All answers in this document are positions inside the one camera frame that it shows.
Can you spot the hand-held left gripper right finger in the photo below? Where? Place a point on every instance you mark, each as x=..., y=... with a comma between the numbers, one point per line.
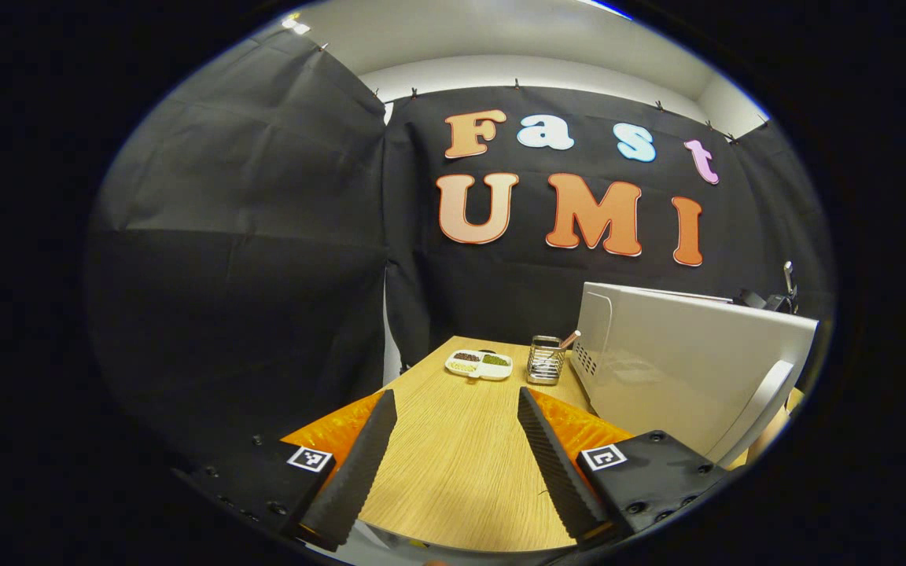
x=559, y=472

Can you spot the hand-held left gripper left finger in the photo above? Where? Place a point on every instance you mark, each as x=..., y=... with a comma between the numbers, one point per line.
x=359, y=472

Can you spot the white microwave oven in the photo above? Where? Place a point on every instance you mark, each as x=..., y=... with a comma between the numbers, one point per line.
x=673, y=369

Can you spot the metal mesh utensil holder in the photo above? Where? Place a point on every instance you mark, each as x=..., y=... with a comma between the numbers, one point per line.
x=545, y=363

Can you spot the white divided dish with beans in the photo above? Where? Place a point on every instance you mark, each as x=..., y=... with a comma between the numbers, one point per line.
x=479, y=365

